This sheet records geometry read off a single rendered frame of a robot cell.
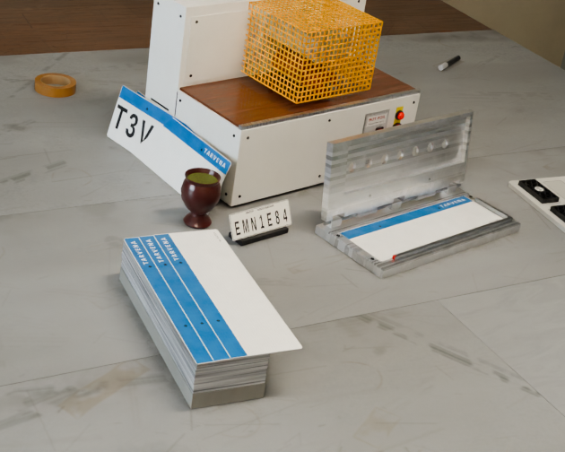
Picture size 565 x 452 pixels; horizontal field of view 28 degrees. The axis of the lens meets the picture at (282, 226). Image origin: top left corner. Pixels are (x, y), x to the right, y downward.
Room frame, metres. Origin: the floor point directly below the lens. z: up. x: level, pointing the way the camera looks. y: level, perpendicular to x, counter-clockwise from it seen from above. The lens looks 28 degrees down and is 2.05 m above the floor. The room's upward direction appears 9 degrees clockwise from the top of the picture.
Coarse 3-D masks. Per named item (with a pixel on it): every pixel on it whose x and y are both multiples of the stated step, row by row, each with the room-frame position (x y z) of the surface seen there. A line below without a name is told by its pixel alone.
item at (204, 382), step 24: (144, 264) 1.73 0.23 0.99; (144, 288) 1.68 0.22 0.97; (168, 288) 1.66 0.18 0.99; (144, 312) 1.67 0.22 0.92; (168, 312) 1.58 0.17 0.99; (168, 336) 1.57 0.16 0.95; (192, 336) 1.53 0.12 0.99; (168, 360) 1.56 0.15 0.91; (192, 360) 1.47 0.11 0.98; (240, 360) 1.49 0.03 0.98; (264, 360) 1.51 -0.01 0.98; (192, 384) 1.46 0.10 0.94; (216, 384) 1.47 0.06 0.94; (240, 384) 1.49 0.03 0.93; (264, 384) 1.51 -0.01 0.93; (192, 408) 1.45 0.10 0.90
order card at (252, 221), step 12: (276, 204) 2.10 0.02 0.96; (288, 204) 2.12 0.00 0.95; (240, 216) 2.03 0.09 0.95; (252, 216) 2.05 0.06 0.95; (264, 216) 2.07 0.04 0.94; (276, 216) 2.09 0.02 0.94; (288, 216) 2.11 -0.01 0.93; (240, 228) 2.02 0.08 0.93; (252, 228) 2.04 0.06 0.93; (264, 228) 2.06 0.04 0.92; (276, 228) 2.08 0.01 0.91
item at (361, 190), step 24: (432, 120) 2.32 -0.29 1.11; (456, 120) 2.39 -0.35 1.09; (336, 144) 2.11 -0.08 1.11; (360, 144) 2.18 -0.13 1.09; (384, 144) 2.23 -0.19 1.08; (408, 144) 2.28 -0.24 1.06; (432, 144) 2.34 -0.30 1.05; (456, 144) 2.39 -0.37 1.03; (336, 168) 2.11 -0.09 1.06; (360, 168) 2.18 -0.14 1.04; (384, 168) 2.23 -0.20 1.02; (408, 168) 2.28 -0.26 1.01; (432, 168) 2.34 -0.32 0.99; (456, 168) 2.38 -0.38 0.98; (336, 192) 2.11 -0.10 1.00; (360, 192) 2.16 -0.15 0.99; (384, 192) 2.21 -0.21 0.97; (408, 192) 2.27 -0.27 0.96; (432, 192) 2.33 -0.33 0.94; (360, 216) 2.16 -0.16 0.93
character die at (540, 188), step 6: (522, 180) 2.50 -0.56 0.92; (528, 180) 2.51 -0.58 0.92; (534, 180) 2.52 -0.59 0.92; (522, 186) 2.49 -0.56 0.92; (528, 186) 2.48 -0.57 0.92; (534, 186) 2.49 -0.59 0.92; (540, 186) 2.49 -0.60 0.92; (528, 192) 2.46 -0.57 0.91; (534, 192) 2.45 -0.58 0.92; (540, 192) 2.46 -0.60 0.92; (546, 192) 2.46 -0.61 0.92; (540, 198) 2.43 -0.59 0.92; (546, 198) 2.42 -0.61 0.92; (552, 198) 2.43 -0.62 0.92; (558, 198) 2.44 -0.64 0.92
